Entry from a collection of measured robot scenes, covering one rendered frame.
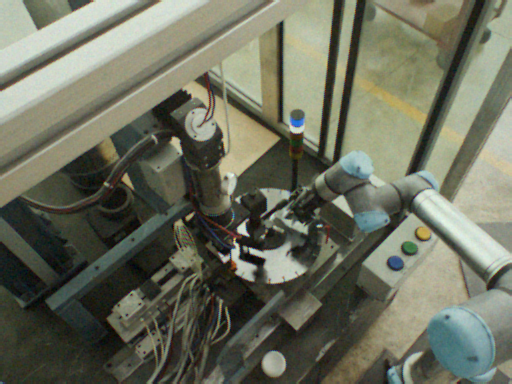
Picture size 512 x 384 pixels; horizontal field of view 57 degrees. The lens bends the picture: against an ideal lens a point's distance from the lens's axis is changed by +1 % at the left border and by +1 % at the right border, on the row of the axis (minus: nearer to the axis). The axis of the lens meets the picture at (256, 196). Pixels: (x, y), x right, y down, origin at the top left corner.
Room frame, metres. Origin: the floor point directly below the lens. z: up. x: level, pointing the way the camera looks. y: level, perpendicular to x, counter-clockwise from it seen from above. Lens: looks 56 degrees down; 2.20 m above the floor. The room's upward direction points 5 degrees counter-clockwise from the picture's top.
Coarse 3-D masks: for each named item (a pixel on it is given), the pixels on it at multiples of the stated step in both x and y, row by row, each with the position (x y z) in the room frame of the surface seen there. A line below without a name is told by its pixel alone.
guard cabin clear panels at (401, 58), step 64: (0, 0) 1.42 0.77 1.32; (320, 0) 1.18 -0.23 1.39; (384, 0) 1.03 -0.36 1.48; (448, 0) 0.91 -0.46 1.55; (256, 64) 1.40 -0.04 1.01; (320, 64) 1.16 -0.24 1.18; (384, 64) 1.00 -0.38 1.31; (320, 128) 1.15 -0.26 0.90; (384, 128) 0.96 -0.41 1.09; (448, 128) 0.82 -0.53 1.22
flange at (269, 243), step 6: (270, 216) 0.75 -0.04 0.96; (276, 222) 0.73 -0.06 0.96; (282, 222) 0.73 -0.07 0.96; (282, 228) 0.70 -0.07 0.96; (270, 234) 0.68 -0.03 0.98; (276, 234) 0.68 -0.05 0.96; (282, 234) 0.68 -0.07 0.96; (264, 240) 0.67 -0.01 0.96; (270, 240) 0.67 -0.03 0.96; (276, 240) 0.66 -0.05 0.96; (282, 240) 0.66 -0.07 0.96; (264, 246) 0.65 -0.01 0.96; (270, 246) 0.65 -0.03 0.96; (276, 246) 0.65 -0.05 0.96
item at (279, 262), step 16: (272, 192) 0.85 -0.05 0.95; (288, 192) 0.84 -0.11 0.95; (272, 208) 0.78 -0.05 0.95; (288, 224) 0.72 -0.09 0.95; (304, 224) 0.72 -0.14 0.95; (320, 224) 0.71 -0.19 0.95; (288, 240) 0.67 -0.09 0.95; (304, 240) 0.66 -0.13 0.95; (320, 240) 0.66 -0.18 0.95; (240, 256) 0.63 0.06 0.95; (256, 256) 0.62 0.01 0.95; (272, 256) 0.62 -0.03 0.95; (288, 256) 0.61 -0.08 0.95; (304, 256) 0.61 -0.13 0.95; (240, 272) 0.58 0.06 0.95; (256, 272) 0.57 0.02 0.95; (272, 272) 0.57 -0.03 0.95; (288, 272) 0.56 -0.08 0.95
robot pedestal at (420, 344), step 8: (424, 336) 0.41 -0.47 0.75; (416, 344) 0.39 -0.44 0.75; (424, 344) 0.39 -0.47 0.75; (384, 352) 0.56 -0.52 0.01; (408, 352) 0.37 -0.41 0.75; (416, 352) 0.37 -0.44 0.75; (384, 360) 0.53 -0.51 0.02; (392, 360) 0.52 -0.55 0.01; (400, 360) 0.35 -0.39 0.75; (376, 368) 0.50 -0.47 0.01; (384, 368) 0.49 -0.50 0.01; (392, 368) 0.47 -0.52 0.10; (496, 368) 0.31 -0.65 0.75; (368, 376) 0.47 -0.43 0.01; (376, 376) 0.46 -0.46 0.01; (384, 376) 0.46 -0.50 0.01; (496, 376) 0.28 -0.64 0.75; (504, 376) 0.28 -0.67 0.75
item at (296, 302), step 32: (224, 192) 0.54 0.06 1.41; (224, 224) 0.56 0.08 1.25; (320, 256) 0.65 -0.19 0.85; (352, 256) 0.69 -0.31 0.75; (224, 288) 0.56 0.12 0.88; (256, 288) 0.56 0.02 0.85; (288, 288) 0.56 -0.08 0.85; (320, 288) 0.59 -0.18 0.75; (224, 320) 0.49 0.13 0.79; (256, 320) 0.41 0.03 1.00; (288, 320) 0.47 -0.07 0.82; (128, 352) 0.43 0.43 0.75; (160, 352) 0.42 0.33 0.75; (192, 352) 0.41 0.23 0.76; (224, 352) 0.34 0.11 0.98; (256, 352) 0.40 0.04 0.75
